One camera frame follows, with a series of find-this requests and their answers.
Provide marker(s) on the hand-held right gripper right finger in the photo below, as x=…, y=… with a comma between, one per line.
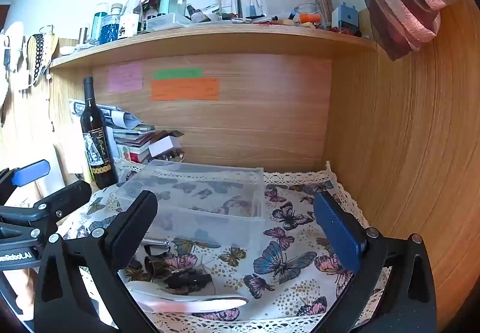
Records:
x=337, y=235

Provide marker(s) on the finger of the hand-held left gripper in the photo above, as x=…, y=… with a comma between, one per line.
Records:
x=69, y=198
x=32, y=171

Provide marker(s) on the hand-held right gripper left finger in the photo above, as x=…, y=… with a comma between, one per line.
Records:
x=131, y=231

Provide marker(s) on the metal rod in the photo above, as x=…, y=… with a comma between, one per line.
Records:
x=155, y=242

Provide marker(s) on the black cylinder cap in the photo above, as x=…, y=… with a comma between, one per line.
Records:
x=153, y=265

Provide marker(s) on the clear plastic box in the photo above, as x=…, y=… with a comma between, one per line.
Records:
x=210, y=183

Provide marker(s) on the person's left hand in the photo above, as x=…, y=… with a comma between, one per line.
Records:
x=27, y=291

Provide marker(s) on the white note paper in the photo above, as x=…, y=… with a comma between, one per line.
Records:
x=69, y=156

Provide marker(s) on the dark wine bottle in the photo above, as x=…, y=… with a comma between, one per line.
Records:
x=99, y=153

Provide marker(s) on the butterfly print tablecloth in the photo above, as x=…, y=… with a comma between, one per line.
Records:
x=292, y=280

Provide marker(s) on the stack of books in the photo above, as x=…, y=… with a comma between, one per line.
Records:
x=131, y=147

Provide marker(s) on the bowl of beads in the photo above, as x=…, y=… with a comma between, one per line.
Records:
x=172, y=158

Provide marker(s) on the small white card box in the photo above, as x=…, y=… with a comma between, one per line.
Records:
x=162, y=147

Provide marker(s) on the rolled magazine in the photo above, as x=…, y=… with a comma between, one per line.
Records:
x=120, y=116

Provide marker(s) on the small white case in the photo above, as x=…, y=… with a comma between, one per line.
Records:
x=67, y=50

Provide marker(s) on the pink sticky note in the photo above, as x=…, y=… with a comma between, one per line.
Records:
x=125, y=77

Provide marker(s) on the orange sticky note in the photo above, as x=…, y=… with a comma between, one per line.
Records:
x=185, y=89

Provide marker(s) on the tall teal bottle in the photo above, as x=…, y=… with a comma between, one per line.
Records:
x=98, y=21

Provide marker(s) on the green sticky note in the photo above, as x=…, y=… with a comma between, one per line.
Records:
x=178, y=74

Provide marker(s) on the blue patterned glass bottle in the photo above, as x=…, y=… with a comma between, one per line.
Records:
x=110, y=27

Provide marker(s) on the clear bottle with pink foil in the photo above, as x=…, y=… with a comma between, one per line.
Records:
x=134, y=6

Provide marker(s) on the clear plastic case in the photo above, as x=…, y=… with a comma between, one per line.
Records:
x=168, y=21

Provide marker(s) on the wooden shelf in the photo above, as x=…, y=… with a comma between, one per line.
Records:
x=225, y=40

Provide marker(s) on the blue grey pencil sharpener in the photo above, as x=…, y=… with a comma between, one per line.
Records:
x=345, y=19

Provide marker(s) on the dark ink bottle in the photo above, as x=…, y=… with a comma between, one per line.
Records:
x=197, y=14

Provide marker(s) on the clear bottle with silver cap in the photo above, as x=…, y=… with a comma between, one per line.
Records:
x=180, y=1

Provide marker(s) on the glass jar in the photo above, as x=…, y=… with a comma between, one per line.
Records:
x=305, y=9

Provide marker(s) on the pile of pens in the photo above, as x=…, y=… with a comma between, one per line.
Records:
x=262, y=19

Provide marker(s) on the jar of sticks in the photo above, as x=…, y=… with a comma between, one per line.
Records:
x=324, y=6

